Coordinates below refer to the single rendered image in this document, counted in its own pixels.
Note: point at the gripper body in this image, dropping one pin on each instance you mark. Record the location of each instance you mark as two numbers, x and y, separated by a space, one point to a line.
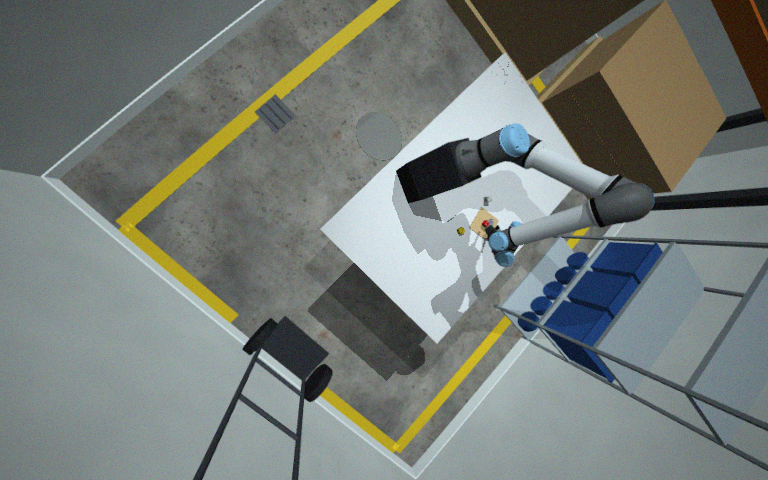
489 231

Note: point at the tan mat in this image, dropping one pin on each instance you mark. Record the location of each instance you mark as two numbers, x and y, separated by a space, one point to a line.
477 226

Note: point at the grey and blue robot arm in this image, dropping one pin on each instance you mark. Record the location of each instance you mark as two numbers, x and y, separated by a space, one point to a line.
610 203

